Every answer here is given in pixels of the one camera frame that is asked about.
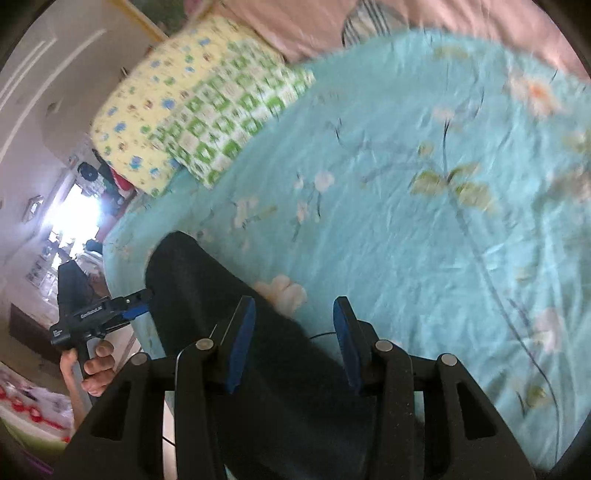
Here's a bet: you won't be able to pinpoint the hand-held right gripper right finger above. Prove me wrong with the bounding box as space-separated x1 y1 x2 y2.
332 295 537 480

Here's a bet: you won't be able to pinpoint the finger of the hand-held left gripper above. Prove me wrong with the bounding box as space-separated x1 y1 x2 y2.
107 287 155 315
102 304 150 335

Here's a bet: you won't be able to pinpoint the yellow cartoon print pillow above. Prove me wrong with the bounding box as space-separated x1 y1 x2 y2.
90 15 284 199

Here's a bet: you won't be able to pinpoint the teal floral bed sheet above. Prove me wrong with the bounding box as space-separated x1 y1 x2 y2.
102 28 591 474

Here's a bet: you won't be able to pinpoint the green checked pillow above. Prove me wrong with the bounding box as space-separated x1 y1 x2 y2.
150 44 317 190

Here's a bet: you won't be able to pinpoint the red cloth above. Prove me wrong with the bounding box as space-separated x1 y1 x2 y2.
108 168 139 199

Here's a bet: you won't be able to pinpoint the black pants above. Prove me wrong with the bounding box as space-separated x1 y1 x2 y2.
145 231 428 480

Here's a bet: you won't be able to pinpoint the person's left forearm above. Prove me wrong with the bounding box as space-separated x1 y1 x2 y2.
65 376 95 428

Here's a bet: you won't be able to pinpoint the square ceiling light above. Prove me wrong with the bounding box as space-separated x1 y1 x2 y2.
24 195 46 222

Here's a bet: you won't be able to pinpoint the person's left hand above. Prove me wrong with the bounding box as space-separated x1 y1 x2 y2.
59 340 117 398

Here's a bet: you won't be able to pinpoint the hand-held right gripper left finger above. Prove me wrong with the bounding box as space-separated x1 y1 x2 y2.
55 295 257 480

